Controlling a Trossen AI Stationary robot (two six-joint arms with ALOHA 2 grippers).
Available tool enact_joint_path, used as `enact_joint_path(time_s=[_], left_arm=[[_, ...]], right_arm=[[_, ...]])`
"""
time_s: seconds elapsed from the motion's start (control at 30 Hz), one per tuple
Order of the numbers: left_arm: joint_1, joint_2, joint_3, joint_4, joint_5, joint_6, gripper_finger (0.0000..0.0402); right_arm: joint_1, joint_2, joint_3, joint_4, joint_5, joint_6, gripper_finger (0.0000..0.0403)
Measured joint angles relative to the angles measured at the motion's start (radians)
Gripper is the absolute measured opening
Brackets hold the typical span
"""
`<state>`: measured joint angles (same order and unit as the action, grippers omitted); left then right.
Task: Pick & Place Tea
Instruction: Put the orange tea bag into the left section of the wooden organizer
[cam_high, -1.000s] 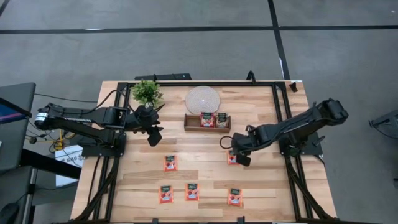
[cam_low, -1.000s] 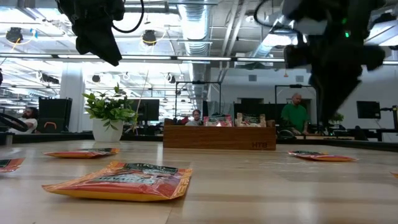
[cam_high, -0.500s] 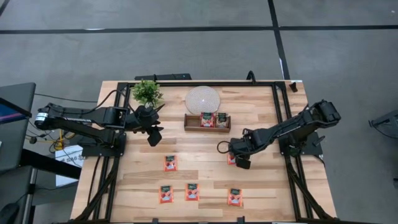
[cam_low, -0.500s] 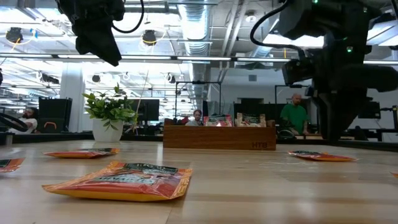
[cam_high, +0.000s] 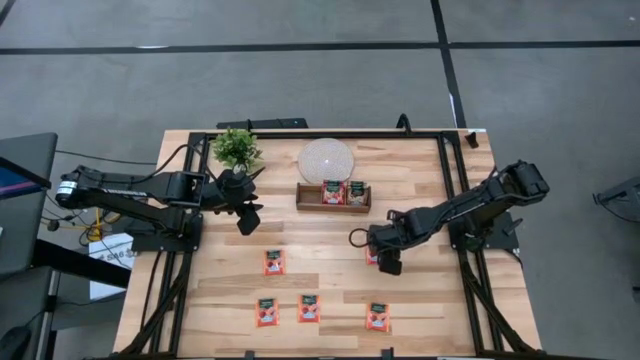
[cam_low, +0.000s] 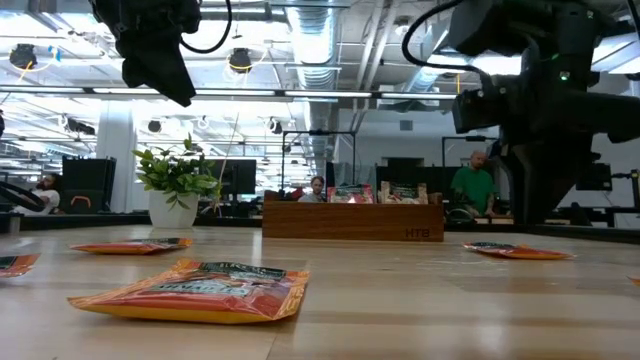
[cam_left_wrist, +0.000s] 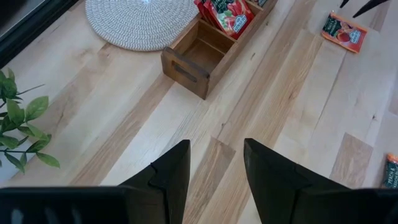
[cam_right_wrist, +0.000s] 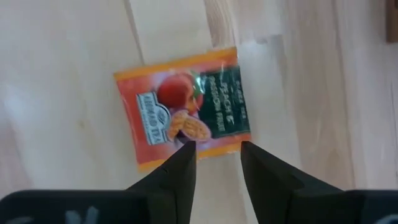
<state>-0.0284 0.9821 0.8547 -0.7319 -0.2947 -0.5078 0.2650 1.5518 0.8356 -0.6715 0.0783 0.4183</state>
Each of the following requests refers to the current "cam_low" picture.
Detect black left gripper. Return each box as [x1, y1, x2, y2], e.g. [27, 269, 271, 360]
[115, 7, 201, 108]

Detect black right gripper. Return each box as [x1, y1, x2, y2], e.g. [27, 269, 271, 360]
[499, 87, 640, 225]

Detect wooden tea box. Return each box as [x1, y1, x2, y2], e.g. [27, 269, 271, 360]
[261, 190, 446, 243]

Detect black computer monitor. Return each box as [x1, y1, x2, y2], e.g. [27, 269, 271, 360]
[209, 158, 258, 197]
[574, 162, 614, 193]

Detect person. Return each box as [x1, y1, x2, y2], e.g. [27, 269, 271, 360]
[449, 151, 499, 219]
[14, 172, 64, 216]
[297, 175, 327, 204]

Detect black desk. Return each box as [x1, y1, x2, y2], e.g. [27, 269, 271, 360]
[569, 201, 640, 230]

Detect black equipment case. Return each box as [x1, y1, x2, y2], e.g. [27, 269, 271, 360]
[60, 156, 118, 215]

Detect green plant in white pot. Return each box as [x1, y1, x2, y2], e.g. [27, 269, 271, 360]
[132, 133, 224, 230]

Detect long ceiling light strip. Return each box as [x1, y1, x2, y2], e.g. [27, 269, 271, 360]
[0, 85, 459, 101]

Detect black partition screen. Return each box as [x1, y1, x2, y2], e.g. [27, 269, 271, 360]
[375, 158, 454, 196]

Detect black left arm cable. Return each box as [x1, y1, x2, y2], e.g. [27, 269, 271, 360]
[179, 0, 234, 55]

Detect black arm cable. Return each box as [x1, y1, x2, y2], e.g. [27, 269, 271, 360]
[401, 0, 494, 76]
[179, 0, 234, 55]

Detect silver spiral air duct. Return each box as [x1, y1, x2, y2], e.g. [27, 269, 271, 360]
[405, 62, 454, 95]
[284, 0, 347, 166]

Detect black table edge rail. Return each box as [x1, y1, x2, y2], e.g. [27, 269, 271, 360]
[0, 212, 640, 246]

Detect black curved bracket handle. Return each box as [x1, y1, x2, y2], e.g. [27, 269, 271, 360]
[0, 180, 46, 212]

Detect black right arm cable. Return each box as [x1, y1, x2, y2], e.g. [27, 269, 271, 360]
[401, 0, 494, 76]

